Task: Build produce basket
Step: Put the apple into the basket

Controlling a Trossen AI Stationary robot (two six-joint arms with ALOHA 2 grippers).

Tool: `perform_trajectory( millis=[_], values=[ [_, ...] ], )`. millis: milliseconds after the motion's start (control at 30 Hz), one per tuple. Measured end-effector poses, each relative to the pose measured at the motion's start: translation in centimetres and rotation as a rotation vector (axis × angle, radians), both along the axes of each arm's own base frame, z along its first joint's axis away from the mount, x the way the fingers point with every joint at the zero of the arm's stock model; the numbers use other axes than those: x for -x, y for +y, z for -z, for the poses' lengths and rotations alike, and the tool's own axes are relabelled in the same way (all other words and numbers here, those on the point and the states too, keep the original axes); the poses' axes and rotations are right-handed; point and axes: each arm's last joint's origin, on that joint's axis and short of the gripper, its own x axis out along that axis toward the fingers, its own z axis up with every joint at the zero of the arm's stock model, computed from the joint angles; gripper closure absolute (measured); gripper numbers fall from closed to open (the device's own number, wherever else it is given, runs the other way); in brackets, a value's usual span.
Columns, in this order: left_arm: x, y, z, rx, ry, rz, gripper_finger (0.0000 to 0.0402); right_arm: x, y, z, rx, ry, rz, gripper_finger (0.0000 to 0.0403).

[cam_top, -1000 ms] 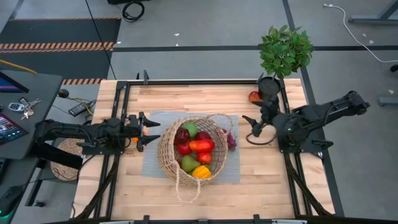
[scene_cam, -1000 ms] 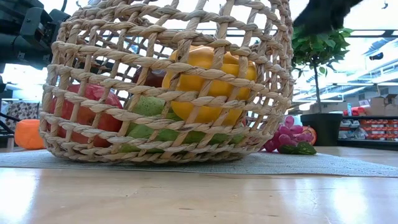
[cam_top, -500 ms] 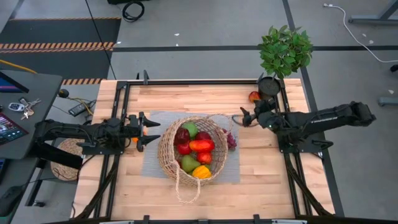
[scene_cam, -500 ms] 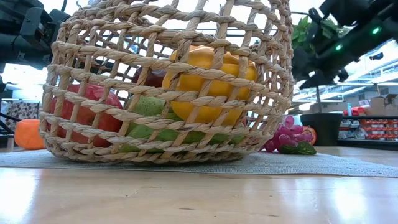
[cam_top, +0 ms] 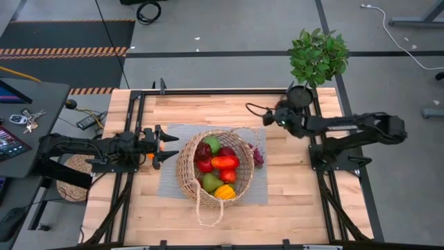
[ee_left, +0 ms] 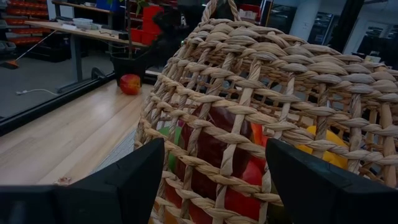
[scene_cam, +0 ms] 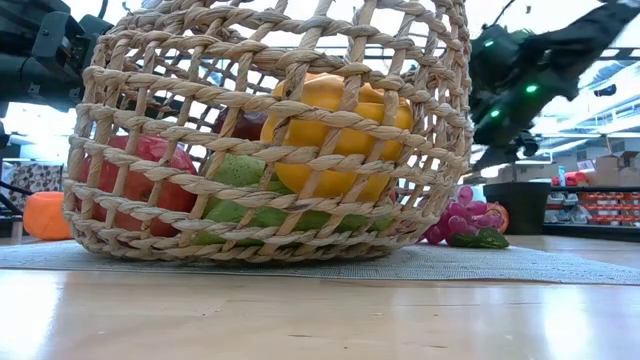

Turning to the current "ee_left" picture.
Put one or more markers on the broom with orange head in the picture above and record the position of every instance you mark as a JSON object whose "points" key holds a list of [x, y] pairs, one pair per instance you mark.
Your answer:
{"points": [[12, 63]]}

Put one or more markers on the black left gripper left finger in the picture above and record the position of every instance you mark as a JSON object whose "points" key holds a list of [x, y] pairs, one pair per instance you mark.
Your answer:
{"points": [[93, 202]]}

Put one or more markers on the green plant in black pot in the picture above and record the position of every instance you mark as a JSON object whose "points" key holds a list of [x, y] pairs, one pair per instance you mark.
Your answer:
{"points": [[127, 67]]}

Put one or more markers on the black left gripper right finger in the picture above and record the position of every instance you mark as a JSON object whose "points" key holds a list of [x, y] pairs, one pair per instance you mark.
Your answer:
{"points": [[326, 199]]}

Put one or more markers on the blue storage bin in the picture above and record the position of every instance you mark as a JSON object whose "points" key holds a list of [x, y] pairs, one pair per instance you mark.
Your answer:
{"points": [[105, 4]]}

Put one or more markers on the grey woven placemat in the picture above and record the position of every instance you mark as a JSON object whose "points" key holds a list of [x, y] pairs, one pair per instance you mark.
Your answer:
{"points": [[118, 152]]}

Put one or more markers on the stacked red crates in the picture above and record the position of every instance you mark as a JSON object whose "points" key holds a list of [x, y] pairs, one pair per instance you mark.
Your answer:
{"points": [[149, 18]]}

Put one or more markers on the small brown leaf scrap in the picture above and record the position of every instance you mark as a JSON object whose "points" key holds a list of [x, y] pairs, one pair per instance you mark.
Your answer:
{"points": [[63, 181]]}

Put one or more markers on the black aluminium table frame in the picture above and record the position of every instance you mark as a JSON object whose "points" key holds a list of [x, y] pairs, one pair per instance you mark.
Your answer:
{"points": [[31, 112]]}

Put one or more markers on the shelf of red bins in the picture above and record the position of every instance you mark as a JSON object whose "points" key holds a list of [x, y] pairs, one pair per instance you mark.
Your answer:
{"points": [[25, 4]]}

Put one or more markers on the green apple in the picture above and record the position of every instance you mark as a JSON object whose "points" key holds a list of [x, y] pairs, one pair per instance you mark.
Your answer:
{"points": [[172, 161]]}

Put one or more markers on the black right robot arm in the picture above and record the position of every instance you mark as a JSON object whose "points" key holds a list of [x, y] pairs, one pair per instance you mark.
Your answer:
{"points": [[168, 37]]}

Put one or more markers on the wooden workbench with grey legs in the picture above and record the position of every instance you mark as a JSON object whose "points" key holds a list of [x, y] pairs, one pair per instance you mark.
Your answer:
{"points": [[93, 33]]}

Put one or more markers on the clear plastic container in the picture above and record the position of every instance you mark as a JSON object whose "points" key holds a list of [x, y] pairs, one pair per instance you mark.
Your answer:
{"points": [[82, 23]]}

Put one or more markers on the small red yellow apple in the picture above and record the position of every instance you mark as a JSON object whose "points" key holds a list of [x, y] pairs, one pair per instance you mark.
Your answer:
{"points": [[130, 84]]}

